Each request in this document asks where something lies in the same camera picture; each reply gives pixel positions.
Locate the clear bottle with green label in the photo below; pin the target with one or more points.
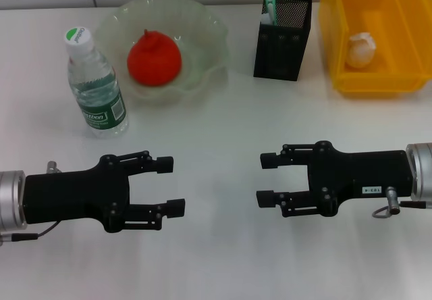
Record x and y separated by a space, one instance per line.
98 94

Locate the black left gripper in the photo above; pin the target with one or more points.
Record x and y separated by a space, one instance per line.
74 195

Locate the yellow plastic bin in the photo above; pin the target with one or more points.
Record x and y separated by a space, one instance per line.
378 80

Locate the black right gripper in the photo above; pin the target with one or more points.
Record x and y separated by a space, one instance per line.
364 178

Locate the black mesh pen holder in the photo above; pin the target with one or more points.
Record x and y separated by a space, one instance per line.
280 53

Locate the red-orange fruit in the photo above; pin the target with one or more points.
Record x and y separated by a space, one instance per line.
153 60

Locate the mint green utility knife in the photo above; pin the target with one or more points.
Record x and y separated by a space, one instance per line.
271 4

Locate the white paper ball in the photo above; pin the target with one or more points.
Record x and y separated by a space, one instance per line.
361 51

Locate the pale green glass fruit plate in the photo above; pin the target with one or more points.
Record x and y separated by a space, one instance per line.
202 43

